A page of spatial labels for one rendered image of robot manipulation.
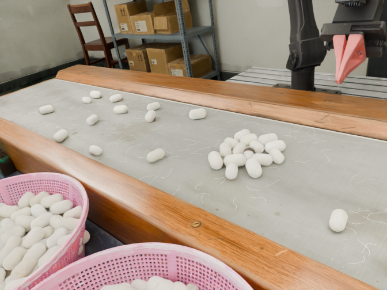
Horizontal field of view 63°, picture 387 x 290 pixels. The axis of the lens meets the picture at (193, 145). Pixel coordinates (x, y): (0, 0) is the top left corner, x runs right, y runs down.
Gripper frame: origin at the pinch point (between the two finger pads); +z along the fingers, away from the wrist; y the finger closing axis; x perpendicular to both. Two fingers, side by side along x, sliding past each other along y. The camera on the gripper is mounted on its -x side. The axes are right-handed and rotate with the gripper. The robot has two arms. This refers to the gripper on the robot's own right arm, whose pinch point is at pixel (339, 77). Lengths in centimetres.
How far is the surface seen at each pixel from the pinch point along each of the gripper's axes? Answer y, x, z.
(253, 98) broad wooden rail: -17.4, 4.3, 3.7
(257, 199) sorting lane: -1.3, -10.9, 26.0
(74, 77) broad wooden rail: -90, 4, 5
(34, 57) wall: -445, 119, -73
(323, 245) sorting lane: 8.8, -12.9, 28.6
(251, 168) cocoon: -4.5, -9.8, 21.8
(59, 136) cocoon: -47, -15, 28
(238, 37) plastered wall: -149, 152, -125
